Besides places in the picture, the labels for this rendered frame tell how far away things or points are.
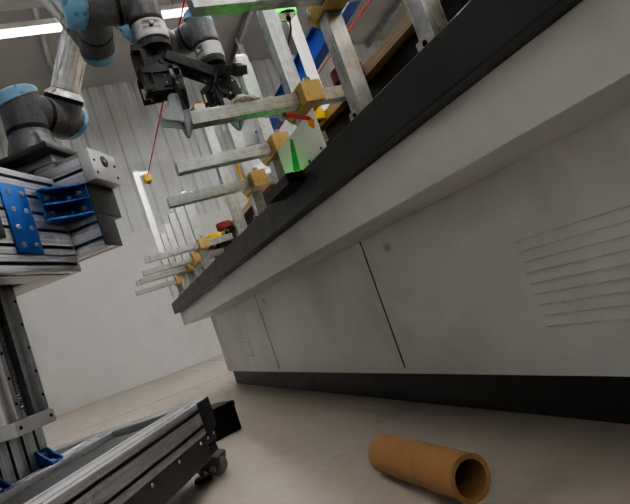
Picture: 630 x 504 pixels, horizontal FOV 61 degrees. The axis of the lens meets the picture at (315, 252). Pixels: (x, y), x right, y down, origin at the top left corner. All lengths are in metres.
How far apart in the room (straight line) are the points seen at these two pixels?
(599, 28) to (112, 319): 8.74
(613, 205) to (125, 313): 8.53
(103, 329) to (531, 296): 8.33
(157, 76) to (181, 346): 8.09
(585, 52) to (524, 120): 0.12
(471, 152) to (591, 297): 0.36
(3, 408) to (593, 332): 1.24
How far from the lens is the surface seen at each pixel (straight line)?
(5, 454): 1.53
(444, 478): 0.98
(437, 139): 0.92
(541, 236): 1.08
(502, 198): 1.12
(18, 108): 1.77
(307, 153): 1.28
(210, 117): 1.19
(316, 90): 1.25
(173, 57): 1.23
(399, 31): 1.26
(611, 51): 0.70
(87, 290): 9.19
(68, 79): 1.88
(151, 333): 9.11
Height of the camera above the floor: 0.41
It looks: 5 degrees up
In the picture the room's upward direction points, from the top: 19 degrees counter-clockwise
